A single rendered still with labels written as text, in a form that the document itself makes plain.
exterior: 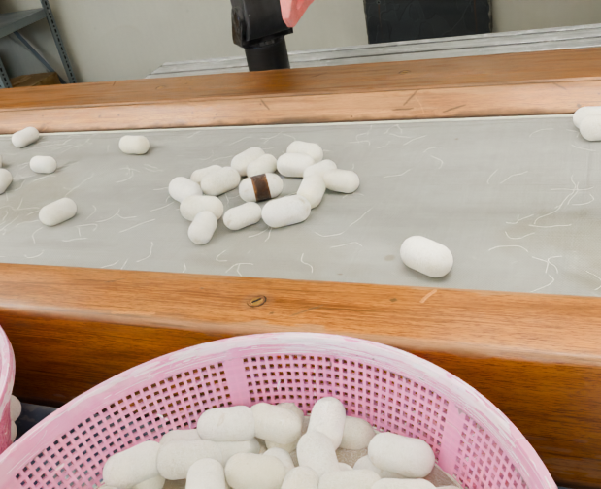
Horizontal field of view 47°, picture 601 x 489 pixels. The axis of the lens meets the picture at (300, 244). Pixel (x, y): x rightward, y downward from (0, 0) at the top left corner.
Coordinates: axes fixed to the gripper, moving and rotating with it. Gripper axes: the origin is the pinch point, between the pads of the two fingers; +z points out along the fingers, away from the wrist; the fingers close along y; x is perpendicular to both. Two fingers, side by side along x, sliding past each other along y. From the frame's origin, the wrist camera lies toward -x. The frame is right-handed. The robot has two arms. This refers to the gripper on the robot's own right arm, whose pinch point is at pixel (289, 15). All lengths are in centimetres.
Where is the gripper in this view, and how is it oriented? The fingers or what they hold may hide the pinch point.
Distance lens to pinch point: 66.0
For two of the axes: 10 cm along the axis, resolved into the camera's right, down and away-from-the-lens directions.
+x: 3.6, 3.0, 8.8
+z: -1.4, 9.5, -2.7
